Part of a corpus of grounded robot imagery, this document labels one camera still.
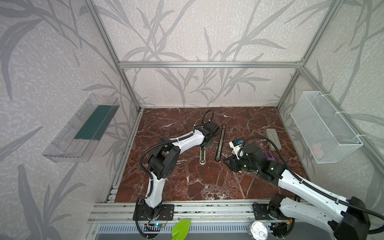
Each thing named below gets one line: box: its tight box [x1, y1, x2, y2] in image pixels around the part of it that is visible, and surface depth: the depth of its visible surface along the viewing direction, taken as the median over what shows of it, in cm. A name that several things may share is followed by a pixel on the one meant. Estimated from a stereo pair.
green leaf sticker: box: [171, 219, 191, 240], surface depth 71 cm
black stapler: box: [215, 124, 227, 162], surface depth 97 cm
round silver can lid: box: [250, 221, 268, 240], surface depth 65 cm
